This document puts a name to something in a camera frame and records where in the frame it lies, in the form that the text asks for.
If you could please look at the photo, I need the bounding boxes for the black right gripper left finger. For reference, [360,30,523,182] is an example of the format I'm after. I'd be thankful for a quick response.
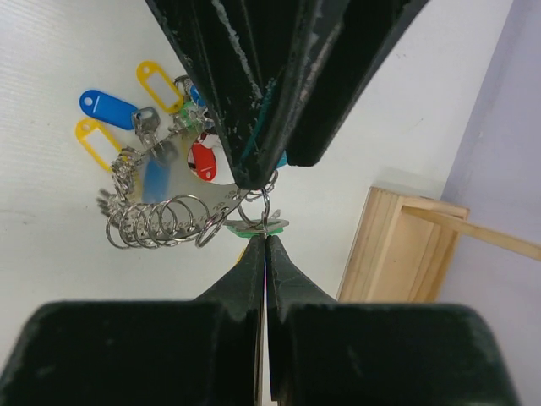
[1,237,265,405]

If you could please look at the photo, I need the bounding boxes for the key with green tag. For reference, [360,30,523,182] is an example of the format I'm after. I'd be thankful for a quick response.
[225,210,289,239]

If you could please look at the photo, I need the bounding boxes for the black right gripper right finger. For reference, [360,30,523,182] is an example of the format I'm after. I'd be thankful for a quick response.
[265,236,519,405]

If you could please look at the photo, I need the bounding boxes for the blue key tag on organizer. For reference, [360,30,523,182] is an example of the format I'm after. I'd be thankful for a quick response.
[79,89,138,130]

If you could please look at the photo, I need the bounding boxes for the metal keyring organizer blue handle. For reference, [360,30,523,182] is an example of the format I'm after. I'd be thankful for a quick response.
[74,74,276,250]

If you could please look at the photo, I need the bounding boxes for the wooden rack frame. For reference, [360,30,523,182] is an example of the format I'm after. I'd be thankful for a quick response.
[337,187,540,303]

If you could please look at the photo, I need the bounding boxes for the yellow key tag on organizer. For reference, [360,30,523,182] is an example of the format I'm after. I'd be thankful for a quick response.
[136,60,183,114]

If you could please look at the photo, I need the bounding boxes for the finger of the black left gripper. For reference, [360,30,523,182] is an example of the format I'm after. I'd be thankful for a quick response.
[147,1,317,189]
[270,1,426,167]

